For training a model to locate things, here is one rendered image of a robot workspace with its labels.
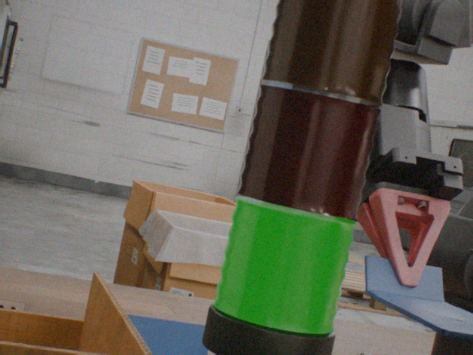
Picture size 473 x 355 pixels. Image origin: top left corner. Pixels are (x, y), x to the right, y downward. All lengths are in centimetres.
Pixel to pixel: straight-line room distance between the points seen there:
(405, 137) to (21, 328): 35
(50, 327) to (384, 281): 27
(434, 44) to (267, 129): 58
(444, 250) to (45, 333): 39
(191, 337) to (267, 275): 47
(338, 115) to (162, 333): 48
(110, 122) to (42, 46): 116
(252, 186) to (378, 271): 51
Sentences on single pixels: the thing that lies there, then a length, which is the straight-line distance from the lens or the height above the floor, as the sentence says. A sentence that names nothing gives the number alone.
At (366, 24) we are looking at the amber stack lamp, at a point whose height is 114.
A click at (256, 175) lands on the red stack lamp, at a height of 109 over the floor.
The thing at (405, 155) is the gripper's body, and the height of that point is 111.
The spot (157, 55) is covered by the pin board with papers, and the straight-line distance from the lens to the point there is 1134.
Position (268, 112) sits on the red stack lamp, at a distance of 28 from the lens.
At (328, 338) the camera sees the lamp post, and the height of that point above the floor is 105.
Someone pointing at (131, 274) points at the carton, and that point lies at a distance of 469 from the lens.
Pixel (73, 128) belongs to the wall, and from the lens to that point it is 1129.
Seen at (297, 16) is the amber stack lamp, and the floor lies 114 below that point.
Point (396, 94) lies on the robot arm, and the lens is 84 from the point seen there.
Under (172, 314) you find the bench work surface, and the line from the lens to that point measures 101.
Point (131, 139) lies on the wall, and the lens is 1134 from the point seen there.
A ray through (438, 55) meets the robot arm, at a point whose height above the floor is 120.
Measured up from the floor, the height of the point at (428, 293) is 100.
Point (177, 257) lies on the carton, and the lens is 397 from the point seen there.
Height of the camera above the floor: 111
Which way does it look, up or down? 3 degrees down
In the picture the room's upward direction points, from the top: 12 degrees clockwise
